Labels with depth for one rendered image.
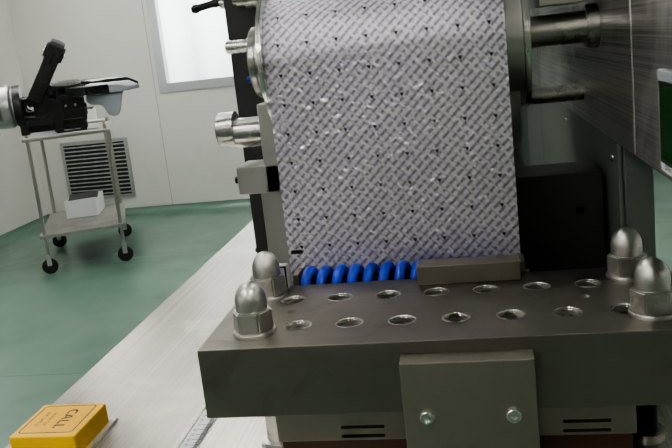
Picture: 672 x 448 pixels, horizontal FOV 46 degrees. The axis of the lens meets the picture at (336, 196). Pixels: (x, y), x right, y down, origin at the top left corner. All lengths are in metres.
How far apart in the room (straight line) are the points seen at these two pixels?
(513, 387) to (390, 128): 0.29
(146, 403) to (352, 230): 0.30
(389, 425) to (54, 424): 0.35
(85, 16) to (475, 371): 6.58
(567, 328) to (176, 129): 6.27
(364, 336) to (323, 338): 0.03
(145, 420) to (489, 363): 0.41
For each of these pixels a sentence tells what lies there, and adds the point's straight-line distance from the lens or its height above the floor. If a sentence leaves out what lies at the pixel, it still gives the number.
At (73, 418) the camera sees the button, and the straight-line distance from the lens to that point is 0.85.
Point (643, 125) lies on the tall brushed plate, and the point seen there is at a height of 1.17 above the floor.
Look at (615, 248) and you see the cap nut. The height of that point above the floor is 1.06.
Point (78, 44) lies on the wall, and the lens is 7.08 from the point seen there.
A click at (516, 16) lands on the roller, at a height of 1.27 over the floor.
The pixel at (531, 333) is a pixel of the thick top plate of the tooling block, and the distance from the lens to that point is 0.62.
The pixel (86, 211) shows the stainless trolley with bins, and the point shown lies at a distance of 5.81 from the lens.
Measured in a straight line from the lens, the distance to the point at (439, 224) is 0.79.
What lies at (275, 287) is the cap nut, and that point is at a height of 1.04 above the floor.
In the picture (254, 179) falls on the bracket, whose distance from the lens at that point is 0.88.
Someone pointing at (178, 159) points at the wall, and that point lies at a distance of 6.83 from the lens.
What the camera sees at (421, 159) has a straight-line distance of 0.78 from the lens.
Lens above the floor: 1.26
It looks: 11 degrees down
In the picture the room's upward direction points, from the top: 6 degrees counter-clockwise
